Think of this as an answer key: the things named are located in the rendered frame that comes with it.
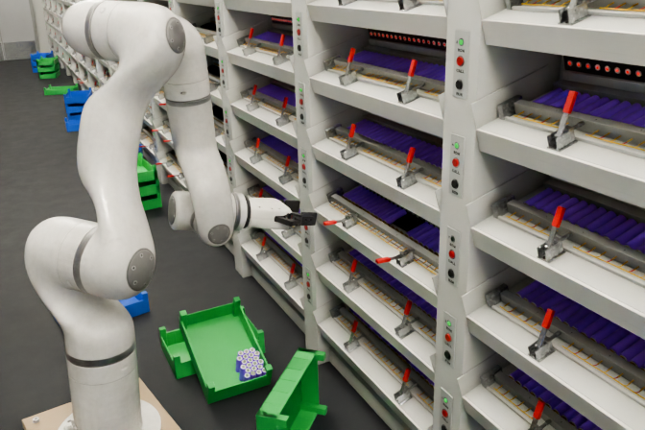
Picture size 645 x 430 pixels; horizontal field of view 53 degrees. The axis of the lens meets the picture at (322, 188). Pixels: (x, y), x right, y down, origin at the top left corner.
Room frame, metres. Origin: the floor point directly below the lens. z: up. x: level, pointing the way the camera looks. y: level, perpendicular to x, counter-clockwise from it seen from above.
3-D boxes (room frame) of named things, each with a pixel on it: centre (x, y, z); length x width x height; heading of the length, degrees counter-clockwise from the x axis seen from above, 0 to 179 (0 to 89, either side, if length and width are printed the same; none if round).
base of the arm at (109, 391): (1.00, 0.41, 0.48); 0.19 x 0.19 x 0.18
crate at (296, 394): (1.41, 0.09, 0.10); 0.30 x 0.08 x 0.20; 161
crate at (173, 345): (1.86, 0.38, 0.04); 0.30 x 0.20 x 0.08; 116
